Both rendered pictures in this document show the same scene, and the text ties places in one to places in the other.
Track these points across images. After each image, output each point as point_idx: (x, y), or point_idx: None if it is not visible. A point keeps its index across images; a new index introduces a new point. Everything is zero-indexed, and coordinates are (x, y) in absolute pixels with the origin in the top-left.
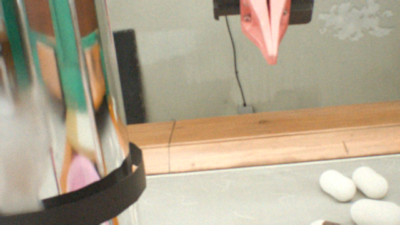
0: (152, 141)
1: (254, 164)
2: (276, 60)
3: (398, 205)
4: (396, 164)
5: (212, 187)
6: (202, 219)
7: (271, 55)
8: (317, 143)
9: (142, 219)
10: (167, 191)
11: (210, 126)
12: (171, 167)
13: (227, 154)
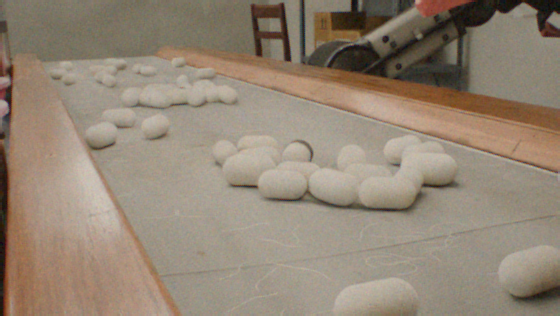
0: (406, 95)
1: (437, 135)
2: (424, 12)
3: None
4: (522, 174)
5: (376, 134)
6: (315, 139)
7: (415, 4)
8: (498, 133)
9: (300, 129)
10: (353, 127)
11: (470, 100)
12: (390, 118)
13: (429, 120)
